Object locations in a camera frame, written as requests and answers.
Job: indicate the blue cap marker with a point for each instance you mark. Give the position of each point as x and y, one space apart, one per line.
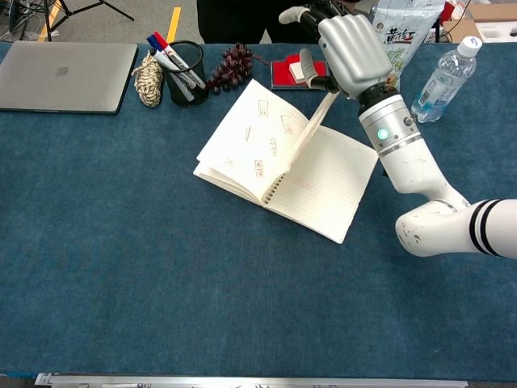
152 40

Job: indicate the white and red stamp block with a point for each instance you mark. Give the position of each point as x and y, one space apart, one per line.
295 70

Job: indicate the yellow spiral notebook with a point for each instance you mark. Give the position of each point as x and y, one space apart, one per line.
323 182

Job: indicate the small red object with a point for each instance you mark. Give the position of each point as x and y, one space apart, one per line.
447 11

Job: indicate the blue felt table cloth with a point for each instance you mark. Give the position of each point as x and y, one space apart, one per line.
161 262

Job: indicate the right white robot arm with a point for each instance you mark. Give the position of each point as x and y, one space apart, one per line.
412 169

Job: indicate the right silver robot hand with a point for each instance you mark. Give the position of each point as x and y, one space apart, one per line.
351 56

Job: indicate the person in black clothes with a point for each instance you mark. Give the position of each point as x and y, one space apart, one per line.
234 20

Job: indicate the markers in cup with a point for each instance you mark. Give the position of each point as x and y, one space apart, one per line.
161 40

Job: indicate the black cap marker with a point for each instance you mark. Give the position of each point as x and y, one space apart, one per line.
156 57

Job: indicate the cardboard box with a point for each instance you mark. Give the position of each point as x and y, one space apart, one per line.
493 20

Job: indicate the black mesh pen holder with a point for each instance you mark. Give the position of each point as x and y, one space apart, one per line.
198 64

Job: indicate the dark red grape bunch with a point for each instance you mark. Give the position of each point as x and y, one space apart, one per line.
232 68

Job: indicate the aluminium rail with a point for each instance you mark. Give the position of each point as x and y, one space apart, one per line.
242 380

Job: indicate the red ink pad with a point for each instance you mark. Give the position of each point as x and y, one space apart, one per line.
280 77

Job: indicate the white nut snack bag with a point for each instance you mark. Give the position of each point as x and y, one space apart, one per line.
408 40

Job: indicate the grey laptop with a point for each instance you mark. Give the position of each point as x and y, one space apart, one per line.
60 77

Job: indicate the clear plastic water bottle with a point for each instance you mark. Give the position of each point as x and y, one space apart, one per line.
444 81

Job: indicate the black tripod stand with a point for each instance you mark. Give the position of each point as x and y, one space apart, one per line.
68 10

